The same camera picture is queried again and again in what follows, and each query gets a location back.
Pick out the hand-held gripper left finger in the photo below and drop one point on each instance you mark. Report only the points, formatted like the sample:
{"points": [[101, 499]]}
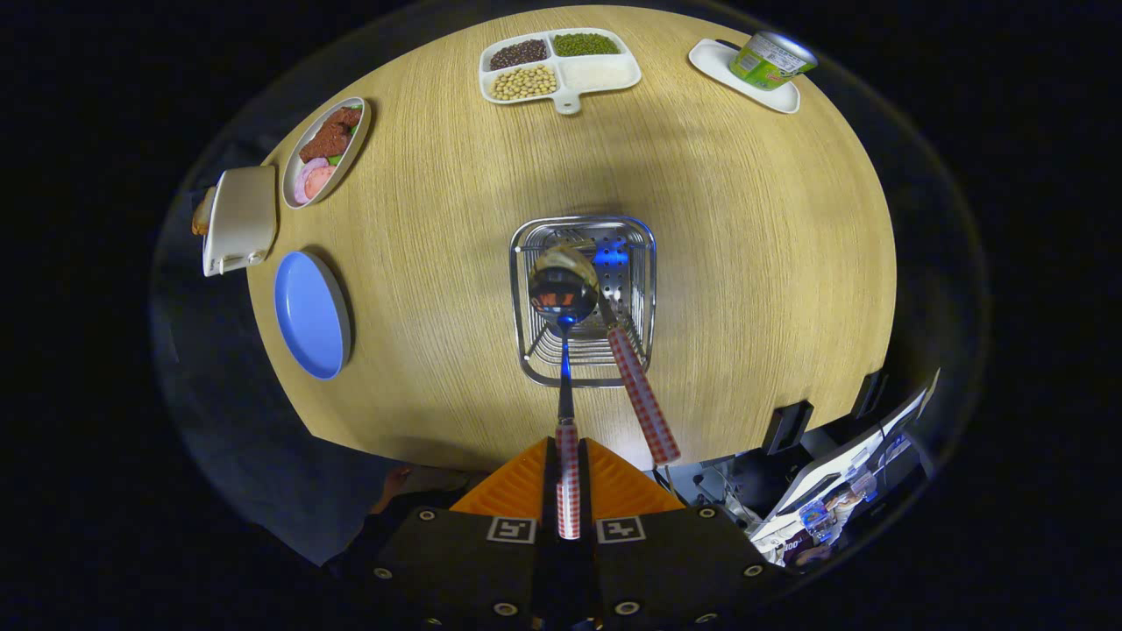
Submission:
{"points": [[550, 491]]}

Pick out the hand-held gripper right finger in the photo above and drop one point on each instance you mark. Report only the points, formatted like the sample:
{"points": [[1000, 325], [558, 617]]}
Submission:
{"points": [[585, 491]]}

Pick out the black box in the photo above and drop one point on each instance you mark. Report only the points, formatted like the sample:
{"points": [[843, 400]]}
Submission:
{"points": [[787, 427]]}

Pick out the round blue plate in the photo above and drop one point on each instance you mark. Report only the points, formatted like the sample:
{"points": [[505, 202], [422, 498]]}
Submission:
{"points": [[307, 315]]}

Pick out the green lettuce leaf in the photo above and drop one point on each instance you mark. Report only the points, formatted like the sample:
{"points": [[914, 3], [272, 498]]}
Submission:
{"points": [[336, 159]]}

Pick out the pale pink ham slice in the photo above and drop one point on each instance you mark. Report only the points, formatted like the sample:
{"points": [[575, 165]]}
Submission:
{"points": [[301, 182]]}

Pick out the oval beige food plate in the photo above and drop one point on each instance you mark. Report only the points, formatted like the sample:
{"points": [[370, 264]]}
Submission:
{"points": [[355, 145]]}

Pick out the pile of yellow soybeans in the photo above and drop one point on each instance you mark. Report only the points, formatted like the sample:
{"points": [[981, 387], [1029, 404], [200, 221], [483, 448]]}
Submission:
{"points": [[524, 82]]}

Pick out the cream white toaster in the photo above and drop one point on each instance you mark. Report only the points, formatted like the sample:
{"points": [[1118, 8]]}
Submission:
{"points": [[241, 215]]}

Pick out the white divided tray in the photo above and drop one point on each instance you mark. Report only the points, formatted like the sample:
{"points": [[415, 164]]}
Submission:
{"points": [[596, 74]]}

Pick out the brown grilled meat piece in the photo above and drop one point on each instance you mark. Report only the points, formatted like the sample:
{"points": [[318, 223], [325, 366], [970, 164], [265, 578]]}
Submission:
{"points": [[329, 136]]}

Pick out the pile of dark red beans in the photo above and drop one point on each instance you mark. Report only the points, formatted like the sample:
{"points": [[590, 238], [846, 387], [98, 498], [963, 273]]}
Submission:
{"points": [[519, 53]]}

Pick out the toasted bread slices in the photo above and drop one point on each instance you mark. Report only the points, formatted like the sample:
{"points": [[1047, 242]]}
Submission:
{"points": [[203, 215]]}

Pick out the pile of green beans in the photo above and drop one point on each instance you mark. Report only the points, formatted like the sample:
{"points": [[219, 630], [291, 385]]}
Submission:
{"points": [[585, 44]]}

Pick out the small white dish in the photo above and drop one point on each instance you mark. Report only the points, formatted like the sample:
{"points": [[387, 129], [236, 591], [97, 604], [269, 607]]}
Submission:
{"points": [[714, 60]]}

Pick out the green drink bottle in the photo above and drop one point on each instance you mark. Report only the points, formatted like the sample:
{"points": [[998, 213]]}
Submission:
{"points": [[771, 61]]}

